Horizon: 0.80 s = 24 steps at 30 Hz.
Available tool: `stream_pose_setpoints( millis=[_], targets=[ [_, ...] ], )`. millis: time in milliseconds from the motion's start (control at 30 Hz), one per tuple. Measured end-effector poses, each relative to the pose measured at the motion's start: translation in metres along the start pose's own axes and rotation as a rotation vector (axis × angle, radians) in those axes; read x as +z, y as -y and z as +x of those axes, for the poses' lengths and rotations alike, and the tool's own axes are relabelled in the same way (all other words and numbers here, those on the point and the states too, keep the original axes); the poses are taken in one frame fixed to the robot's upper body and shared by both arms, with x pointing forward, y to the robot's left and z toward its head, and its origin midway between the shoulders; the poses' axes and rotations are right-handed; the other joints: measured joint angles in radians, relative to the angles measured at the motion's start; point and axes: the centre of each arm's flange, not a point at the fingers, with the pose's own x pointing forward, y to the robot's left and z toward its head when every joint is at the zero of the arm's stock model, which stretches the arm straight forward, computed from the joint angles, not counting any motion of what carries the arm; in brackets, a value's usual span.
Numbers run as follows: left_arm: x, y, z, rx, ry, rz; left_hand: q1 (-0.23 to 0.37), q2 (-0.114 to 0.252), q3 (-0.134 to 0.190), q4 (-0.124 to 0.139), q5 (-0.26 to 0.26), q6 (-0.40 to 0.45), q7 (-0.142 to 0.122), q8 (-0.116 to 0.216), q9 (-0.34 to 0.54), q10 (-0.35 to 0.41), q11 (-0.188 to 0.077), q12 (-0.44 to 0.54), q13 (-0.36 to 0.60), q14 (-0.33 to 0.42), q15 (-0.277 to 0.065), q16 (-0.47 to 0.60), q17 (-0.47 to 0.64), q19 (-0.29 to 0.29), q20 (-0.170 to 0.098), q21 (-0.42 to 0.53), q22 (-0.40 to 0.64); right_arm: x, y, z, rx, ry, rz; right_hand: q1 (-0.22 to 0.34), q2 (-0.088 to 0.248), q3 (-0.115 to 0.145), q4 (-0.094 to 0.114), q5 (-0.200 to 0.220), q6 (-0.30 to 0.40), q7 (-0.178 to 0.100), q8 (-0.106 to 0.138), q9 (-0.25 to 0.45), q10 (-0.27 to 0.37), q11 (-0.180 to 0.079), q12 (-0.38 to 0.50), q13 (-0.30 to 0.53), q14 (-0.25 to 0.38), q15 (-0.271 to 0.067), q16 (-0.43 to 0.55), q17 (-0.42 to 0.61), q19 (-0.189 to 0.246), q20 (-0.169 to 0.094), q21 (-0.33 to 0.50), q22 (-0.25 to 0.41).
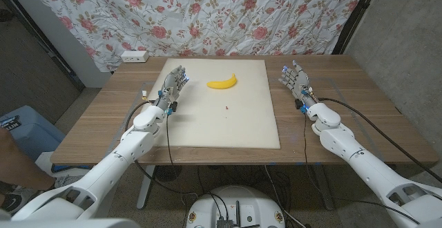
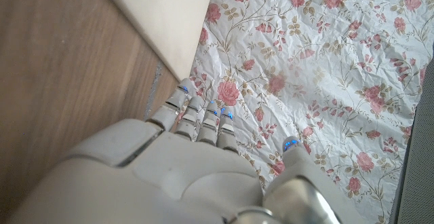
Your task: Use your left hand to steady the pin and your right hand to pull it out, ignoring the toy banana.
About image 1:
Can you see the white robot torso edge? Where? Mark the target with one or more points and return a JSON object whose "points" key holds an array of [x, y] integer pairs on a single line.
{"points": [[69, 224]]}

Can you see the white table leg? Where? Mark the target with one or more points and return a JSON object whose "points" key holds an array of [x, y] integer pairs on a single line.
{"points": [[142, 200]]}

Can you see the black backdrop stand pole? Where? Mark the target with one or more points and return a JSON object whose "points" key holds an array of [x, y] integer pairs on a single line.
{"points": [[355, 14]]}

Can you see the floral backdrop cloth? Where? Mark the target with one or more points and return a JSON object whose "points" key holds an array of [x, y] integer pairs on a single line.
{"points": [[207, 14]]}

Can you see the white floor board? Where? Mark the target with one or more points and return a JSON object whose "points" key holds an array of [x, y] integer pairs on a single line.
{"points": [[45, 159]]}

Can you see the white power strip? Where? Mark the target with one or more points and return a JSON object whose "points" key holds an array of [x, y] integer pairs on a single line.
{"points": [[134, 56]]}

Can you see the wooden table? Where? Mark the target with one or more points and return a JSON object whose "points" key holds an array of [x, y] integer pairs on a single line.
{"points": [[100, 117]]}

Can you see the blue storage bin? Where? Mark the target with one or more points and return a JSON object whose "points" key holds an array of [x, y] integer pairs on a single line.
{"points": [[31, 131]]}

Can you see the person's bare leg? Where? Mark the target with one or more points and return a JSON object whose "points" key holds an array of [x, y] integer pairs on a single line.
{"points": [[17, 166]]}

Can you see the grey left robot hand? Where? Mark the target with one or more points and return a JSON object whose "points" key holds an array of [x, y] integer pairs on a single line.
{"points": [[174, 84]]}

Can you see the yellow toy banana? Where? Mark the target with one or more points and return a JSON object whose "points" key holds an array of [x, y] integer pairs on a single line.
{"points": [[221, 84]]}

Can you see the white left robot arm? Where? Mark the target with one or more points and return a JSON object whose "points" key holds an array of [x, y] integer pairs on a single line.
{"points": [[114, 162]]}

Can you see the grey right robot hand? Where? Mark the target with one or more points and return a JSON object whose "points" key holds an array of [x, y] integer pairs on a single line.
{"points": [[297, 81]]}

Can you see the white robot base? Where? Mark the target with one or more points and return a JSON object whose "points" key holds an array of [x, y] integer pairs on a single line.
{"points": [[252, 200]]}

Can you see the black wall strip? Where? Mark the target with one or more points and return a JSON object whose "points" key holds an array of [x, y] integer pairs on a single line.
{"points": [[41, 41]]}

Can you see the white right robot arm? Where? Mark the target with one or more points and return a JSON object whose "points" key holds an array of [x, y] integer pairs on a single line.
{"points": [[362, 166]]}

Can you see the grey table leg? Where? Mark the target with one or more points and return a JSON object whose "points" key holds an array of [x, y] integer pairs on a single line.
{"points": [[324, 193]]}

